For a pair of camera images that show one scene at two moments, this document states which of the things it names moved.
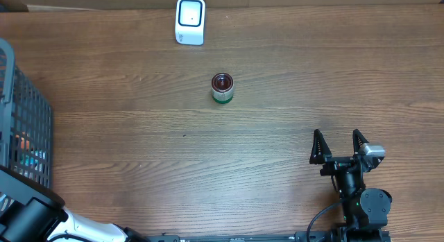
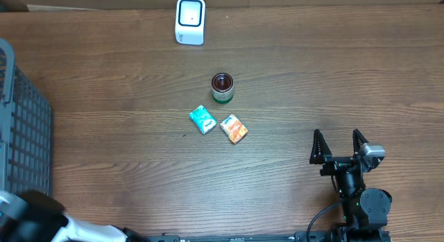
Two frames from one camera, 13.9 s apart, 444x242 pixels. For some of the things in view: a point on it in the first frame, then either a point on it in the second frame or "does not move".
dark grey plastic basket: x=26 y=127 does not move
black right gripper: x=322 y=154 does not move
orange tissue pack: x=25 y=143 to x=234 y=129
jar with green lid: x=222 y=88 does not move
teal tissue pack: x=35 y=156 to x=202 y=119
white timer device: x=190 y=15 does not move
